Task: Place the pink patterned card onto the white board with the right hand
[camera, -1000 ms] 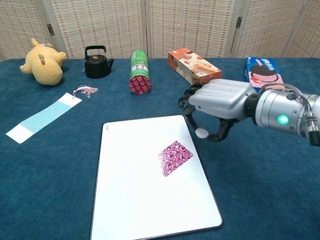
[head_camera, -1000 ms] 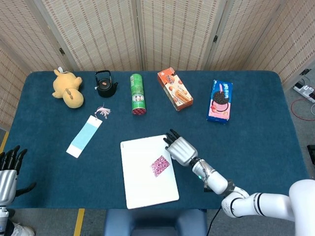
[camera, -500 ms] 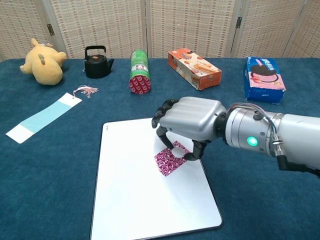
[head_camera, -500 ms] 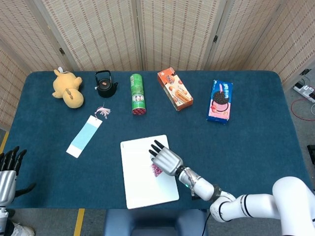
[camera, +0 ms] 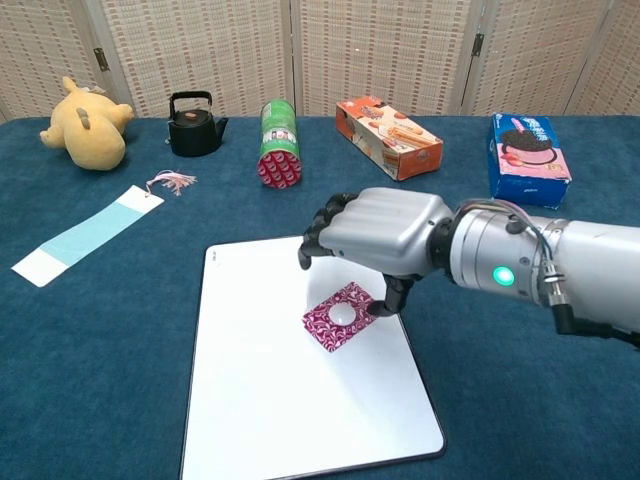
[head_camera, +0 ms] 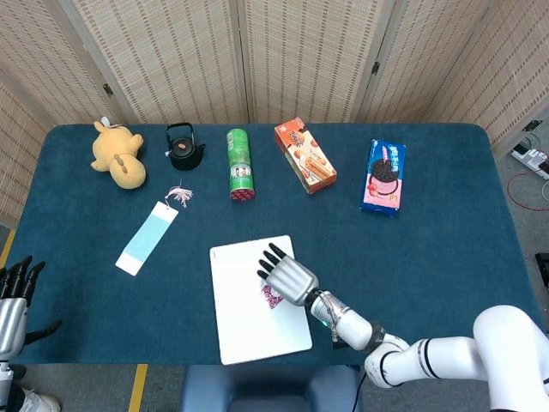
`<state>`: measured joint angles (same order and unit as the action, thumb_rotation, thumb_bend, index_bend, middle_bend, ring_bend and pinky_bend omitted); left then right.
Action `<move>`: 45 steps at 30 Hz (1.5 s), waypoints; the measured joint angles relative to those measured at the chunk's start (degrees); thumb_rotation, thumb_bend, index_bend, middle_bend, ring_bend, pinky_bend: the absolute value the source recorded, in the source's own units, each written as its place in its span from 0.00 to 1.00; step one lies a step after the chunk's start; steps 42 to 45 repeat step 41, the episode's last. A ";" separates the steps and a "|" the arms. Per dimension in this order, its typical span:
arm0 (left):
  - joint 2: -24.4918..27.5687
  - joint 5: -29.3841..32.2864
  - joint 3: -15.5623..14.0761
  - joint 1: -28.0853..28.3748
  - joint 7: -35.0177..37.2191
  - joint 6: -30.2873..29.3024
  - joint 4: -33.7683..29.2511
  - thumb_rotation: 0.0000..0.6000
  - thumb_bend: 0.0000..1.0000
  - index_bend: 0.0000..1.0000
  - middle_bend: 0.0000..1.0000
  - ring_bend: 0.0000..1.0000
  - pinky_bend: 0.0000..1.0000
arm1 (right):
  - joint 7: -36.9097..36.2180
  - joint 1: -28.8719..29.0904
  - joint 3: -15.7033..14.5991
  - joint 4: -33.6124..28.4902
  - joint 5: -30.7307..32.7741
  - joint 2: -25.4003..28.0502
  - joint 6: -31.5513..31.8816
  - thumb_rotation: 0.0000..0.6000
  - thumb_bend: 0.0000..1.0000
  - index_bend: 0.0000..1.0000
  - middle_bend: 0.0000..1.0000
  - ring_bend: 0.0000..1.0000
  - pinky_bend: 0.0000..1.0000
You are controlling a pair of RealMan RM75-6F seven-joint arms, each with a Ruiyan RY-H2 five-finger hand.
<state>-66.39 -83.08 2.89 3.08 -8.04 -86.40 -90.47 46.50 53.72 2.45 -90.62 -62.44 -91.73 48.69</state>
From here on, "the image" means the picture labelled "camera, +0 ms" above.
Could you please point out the green chip can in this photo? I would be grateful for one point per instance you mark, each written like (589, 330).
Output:
(280, 145)

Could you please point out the yellow plush toy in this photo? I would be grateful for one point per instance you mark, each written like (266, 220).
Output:
(92, 135)

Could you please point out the blue white tasselled bookmark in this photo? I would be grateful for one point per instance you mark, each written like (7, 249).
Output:
(90, 235)

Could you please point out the blue cookie box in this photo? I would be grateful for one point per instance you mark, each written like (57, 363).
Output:
(527, 160)

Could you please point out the orange biscuit box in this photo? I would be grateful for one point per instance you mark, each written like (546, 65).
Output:
(395, 140)

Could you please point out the small white disc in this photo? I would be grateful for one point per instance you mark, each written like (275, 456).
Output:
(341, 315)

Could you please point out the woven folding screen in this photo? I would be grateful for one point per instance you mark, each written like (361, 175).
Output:
(200, 50)

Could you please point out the pink patterned card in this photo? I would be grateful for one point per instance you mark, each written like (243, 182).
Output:
(325, 332)

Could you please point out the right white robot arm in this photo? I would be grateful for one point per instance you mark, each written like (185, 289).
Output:
(590, 255)

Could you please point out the blue table cloth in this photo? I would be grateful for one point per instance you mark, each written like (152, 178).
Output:
(100, 375)

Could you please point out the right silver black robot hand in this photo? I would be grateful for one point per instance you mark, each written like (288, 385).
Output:
(385, 225)

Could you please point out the black cast iron teapot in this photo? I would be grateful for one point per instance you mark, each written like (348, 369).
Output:
(192, 135)

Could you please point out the white magnetic board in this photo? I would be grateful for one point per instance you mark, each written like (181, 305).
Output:
(300, 410)

